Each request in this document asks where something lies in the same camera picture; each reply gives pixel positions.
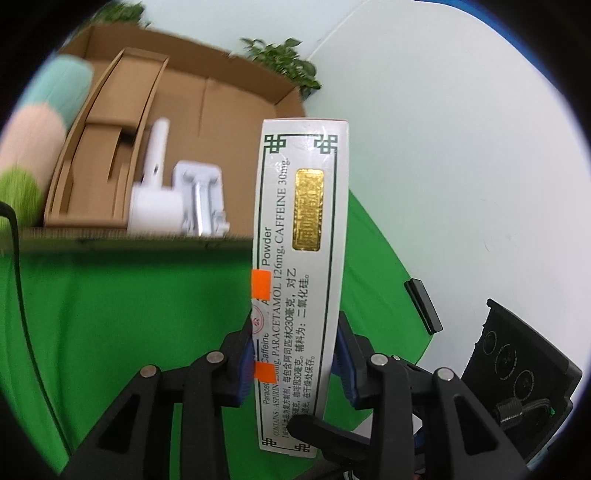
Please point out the brown cardboard insert divider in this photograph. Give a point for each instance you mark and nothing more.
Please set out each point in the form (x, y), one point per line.
(94, 174)

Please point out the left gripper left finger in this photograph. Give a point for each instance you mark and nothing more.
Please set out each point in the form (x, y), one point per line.
(132, 438)

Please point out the left potted green plant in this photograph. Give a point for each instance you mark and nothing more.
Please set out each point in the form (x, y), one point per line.
(121, 12)

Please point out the white handheld fan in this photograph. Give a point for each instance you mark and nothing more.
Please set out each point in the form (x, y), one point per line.
(155, 209)

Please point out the large cardboard box tray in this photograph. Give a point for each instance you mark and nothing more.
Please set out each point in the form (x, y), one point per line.
(216, 103)

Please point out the right potted green plant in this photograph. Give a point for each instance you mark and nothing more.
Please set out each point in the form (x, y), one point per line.
(283, 59)

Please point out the white green medicine box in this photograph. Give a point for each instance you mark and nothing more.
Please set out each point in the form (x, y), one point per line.
(298, 258)

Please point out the green table cloth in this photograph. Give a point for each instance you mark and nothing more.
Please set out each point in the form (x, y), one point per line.
(96, 318)

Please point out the pastel plush toy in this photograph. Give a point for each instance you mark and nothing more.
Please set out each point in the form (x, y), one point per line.
(36, 131)

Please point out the white folding phone stand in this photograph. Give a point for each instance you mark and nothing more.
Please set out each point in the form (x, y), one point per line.
(201, 189)

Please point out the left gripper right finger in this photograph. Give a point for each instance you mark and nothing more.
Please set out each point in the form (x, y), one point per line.
(426, 425)

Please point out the potted green plant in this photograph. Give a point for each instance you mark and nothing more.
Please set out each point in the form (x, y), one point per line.
(283, 59)
(121, 12)

